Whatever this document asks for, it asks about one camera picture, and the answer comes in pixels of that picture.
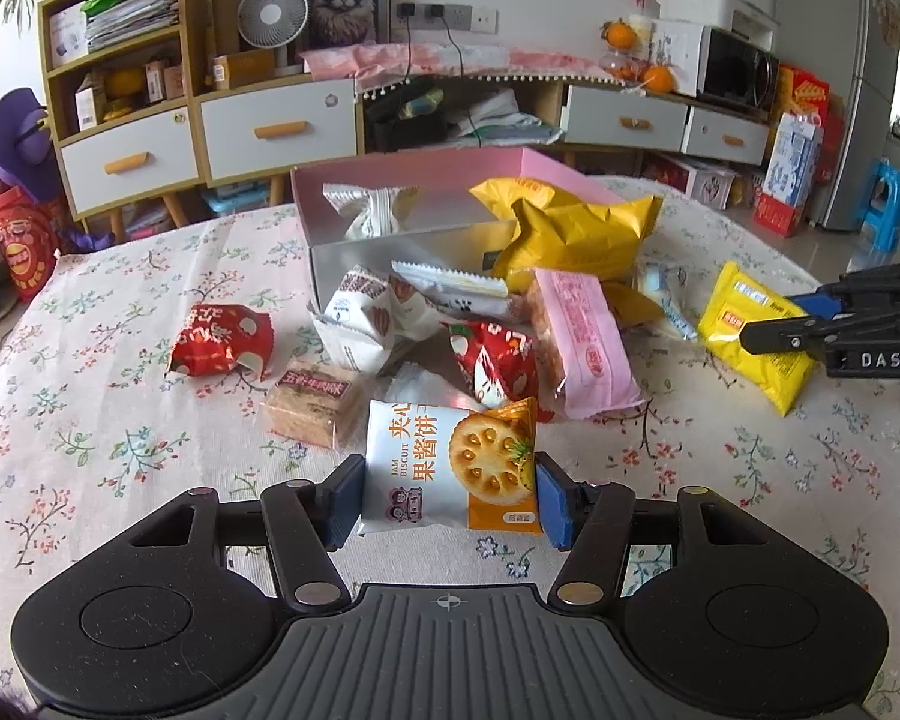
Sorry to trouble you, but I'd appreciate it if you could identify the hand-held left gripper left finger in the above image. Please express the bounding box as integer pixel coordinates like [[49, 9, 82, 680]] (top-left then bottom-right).
[[82, 456, 366, 614]]

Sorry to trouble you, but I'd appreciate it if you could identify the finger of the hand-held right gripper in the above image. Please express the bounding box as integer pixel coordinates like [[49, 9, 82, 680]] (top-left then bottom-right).
[[741, 315, 830, 355], [789, 275, 878, 316]]

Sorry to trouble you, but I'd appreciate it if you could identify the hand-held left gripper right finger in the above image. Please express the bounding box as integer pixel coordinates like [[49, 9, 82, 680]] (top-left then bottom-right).
[[535, 452, 818, 610]]

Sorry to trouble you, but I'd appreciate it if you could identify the small yellow snack packet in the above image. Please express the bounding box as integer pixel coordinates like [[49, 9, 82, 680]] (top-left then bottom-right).
[[697, 261, 818, 419]]

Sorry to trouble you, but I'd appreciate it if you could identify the white orange biscuit packet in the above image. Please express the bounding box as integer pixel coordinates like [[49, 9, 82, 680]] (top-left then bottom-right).
[[356, 397, 545, 539]]

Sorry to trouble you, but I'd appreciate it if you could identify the brown cracker packet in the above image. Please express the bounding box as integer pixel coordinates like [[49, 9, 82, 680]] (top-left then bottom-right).
[[261, 362, 361, 452]]

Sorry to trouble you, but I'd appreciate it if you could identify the large yellow chip bag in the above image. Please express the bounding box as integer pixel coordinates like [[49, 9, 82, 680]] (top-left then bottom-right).
[[469, 178, 665, 293]]

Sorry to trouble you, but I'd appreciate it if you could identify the pink cardboard box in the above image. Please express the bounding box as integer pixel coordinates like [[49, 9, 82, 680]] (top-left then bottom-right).
[[290, 148, 646, 308]]

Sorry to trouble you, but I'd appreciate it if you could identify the red carton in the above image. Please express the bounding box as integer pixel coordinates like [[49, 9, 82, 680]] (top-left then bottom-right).
[[754, 191, 805, 239]]

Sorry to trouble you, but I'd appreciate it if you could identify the blue plastic stool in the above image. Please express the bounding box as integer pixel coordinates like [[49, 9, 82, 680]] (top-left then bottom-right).
[[861, 160, 900, 252]]

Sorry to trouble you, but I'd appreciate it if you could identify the clear silver snack packet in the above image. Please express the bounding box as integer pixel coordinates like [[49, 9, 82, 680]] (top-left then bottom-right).
[[385, 362, 470, 412]]

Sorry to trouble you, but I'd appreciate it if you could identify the blue white carton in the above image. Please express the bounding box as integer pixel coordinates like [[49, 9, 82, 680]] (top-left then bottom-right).
[[763, 111, 824, 207]]

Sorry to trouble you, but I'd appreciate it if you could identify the red snack packet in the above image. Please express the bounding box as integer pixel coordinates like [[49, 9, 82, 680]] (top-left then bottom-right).
[[165, 302, 273, 381], [450, 320, 541, 421]]

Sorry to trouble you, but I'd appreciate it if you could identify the pink wafer packet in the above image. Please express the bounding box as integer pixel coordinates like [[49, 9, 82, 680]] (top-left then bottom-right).
[[529, 268, 644, 421]]

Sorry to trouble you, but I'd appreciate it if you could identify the white patterned carton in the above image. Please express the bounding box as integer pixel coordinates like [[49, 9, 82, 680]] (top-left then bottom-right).
[[645, 154, 740, 209]]

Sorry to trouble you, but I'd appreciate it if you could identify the white brown-print snack packet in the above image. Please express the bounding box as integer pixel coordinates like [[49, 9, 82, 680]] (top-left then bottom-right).
[[307, 265, 443, 376]]

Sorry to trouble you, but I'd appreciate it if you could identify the red gift box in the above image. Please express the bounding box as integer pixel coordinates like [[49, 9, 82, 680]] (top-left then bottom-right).
[[776, 64, 832, 121]]

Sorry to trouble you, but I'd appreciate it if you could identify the grey refrigerator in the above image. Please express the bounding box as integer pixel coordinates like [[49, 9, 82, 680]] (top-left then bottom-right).
[[776, 0, 900, 232]]

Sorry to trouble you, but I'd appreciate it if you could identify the white striped biscuit packet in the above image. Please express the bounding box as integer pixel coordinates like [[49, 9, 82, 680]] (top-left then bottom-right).
[[390, 260, 530, 320]]

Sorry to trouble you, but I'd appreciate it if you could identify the black microwave oven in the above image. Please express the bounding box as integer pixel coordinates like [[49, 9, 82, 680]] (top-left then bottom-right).
[[697, 26, 781, 107]]

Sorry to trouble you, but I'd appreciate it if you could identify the white printed box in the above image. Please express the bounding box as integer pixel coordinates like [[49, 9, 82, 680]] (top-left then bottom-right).
[[649, 19, 710, 97]]

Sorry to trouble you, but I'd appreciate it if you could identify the white grey-print snack packet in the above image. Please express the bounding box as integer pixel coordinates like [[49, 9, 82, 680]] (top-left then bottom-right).
[[322, 184, 421, 241]]

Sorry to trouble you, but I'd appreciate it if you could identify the blue-lid storage bin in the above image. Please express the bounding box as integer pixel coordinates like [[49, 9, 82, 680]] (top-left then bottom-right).
[[202, 184, 275, 222]]

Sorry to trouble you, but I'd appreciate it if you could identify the white foam box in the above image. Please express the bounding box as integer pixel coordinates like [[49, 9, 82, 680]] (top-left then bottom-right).
[[656, 0, 736, 22]]

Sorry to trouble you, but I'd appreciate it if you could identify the clear storage bin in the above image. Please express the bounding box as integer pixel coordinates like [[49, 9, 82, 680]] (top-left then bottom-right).
[[124, 201, 172, 239]]

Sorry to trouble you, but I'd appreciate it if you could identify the pile of white documents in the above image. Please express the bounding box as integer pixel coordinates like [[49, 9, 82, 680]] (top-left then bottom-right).
[[450, 90, 563, 147]]

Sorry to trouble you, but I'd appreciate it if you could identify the wooden drawer cabinet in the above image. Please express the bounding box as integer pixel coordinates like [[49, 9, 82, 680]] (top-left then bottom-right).
[[193, 79, 365, 207]]

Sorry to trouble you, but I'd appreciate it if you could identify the black storage box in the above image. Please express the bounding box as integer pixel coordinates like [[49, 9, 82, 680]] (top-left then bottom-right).
[[364, 90, 451, 152]]

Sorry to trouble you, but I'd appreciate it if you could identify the pink cloth runner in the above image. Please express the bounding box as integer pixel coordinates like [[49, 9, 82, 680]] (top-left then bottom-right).
[[300, 43, 635, 95]]

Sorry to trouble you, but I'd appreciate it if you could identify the red gift bag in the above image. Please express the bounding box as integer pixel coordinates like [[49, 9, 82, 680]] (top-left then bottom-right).
[[0, 191, 61, 303]]

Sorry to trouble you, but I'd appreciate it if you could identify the small cardboard box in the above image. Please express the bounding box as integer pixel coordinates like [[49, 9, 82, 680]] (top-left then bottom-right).
[[211, 52, 276, 89]]

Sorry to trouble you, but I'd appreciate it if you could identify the orange toy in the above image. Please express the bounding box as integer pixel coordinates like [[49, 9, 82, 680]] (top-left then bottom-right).
[[105, 67, 147, 117]]

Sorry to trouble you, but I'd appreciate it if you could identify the white desk fan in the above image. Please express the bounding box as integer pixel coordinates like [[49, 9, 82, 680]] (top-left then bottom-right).
[[236, 0, 306, 77]]

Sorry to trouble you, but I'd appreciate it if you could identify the purple plush toy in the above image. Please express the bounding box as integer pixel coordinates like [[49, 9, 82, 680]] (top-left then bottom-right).
[[0, 88, 65, 203]]

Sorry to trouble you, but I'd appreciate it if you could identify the wooden shelf cabinet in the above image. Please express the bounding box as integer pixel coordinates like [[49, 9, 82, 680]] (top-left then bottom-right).
[[37, 0, 211, 241]]

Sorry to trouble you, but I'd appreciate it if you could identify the stack of papers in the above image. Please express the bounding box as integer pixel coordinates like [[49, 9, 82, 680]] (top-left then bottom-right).
[[82, 0, 181, 52]]

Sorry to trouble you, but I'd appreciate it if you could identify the wall power outlet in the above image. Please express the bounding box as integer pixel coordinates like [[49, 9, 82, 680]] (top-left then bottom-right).
[[396, 3, 497, 35]]

